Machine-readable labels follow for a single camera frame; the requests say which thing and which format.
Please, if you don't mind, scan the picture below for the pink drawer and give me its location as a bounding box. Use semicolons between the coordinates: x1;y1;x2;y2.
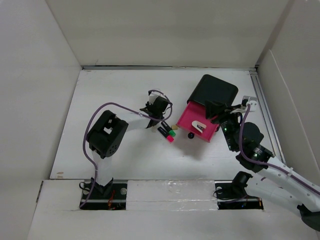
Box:
176;101;219;143

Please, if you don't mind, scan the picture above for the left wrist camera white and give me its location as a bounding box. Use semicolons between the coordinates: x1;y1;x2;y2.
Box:
148;89;162;105

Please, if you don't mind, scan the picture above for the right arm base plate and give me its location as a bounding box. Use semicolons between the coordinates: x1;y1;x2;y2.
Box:
212;180;264;210

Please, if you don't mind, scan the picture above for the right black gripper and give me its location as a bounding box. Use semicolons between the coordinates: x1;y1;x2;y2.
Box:
203;98;243;151

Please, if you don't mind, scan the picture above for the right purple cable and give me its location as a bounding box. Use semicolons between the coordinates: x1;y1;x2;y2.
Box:
237;103;320;196

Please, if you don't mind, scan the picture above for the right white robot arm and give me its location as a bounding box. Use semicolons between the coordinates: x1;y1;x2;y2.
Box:
205;96;320;231

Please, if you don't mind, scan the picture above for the black drawer organizer box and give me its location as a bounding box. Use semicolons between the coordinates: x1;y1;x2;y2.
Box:
186;74;239;109

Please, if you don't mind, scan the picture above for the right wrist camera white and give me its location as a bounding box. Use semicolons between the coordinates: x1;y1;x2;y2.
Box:
241;95;258;112

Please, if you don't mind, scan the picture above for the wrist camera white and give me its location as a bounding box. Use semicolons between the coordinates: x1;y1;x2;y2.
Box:
148;89;162;105
241;95;258;112

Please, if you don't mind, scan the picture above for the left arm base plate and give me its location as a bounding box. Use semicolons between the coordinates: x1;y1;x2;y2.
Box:
79;178;128;211

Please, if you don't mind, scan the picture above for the aluminium rail back edge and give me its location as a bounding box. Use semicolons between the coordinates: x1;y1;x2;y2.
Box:
82;65;257;71

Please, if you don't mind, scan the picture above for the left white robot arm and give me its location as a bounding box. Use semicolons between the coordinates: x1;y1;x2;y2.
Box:
82;93;173;199

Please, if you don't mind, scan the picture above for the pink highlighter marker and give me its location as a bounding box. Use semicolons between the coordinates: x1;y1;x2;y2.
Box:
157;126;174;143

